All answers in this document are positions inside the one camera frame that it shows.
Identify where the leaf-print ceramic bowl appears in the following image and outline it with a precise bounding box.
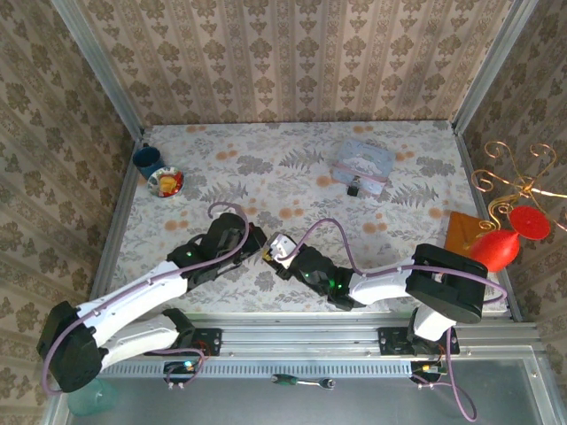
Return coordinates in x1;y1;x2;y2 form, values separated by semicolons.
147;166;186;199

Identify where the red plastic goblet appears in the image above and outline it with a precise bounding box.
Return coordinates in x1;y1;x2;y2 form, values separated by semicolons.
468;205;552;274

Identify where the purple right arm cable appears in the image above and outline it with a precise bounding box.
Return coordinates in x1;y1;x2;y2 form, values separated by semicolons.
290;218;509;306

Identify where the orange-brown flat box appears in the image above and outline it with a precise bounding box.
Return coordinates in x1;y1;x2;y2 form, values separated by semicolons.
444;211;493;257

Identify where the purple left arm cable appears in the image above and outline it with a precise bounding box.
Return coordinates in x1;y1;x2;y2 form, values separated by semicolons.
41;202;250;395

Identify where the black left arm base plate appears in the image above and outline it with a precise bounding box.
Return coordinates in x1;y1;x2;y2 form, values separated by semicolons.
145;326;223;358

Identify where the green glass bottle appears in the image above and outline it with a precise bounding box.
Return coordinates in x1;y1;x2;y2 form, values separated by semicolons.
66;378;119;417

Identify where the dark blue ceramic mug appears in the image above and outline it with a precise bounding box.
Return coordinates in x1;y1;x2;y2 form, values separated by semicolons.
133;143;163;182

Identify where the aluminium frame post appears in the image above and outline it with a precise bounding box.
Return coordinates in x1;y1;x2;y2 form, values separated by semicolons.
451;0;540;134
50;0;146;142

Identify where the blue cartoon tin box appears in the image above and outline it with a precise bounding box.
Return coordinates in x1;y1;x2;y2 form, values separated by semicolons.
330;138;397;197

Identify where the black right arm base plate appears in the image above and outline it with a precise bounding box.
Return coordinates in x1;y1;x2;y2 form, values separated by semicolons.
377;326;461;357

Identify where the aluminium mounting rail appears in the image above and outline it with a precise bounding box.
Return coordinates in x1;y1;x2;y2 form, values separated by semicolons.
181;312;538;358

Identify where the gold wire stand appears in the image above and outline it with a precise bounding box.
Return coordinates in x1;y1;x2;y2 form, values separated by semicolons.
470;140;567;234

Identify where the thin purple base cable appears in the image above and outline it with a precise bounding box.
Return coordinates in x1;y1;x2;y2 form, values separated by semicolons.
164;348;208;391
416;329;479;422

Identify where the green-handled ratchet screwdriver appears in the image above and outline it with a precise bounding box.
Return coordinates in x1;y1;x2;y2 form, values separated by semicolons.
270;373;337;392

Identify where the slotted grey cable duct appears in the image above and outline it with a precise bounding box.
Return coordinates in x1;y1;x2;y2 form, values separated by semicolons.
99;356;445;378

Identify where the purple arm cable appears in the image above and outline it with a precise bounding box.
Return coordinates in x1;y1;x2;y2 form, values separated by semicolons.
290;218;509;306
41;202;250;395

